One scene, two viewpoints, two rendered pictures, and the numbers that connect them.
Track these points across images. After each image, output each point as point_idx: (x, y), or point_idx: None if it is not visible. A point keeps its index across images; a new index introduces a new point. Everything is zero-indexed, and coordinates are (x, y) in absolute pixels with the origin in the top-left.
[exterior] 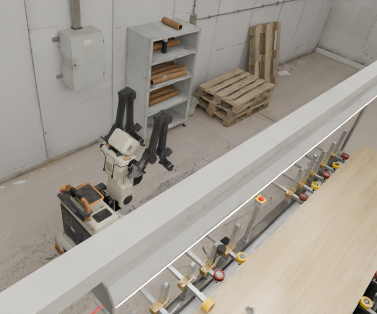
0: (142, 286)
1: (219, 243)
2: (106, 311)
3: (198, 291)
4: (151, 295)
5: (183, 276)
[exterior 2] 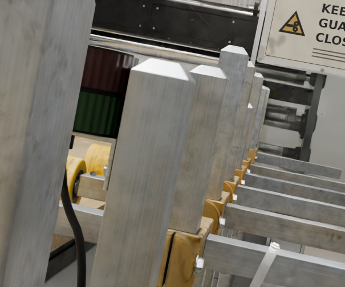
0: (326, 226)
1: (145, 60)
2: (328, 204)
3: (76, 208)
4: (264, 213)
5: (211, 238)
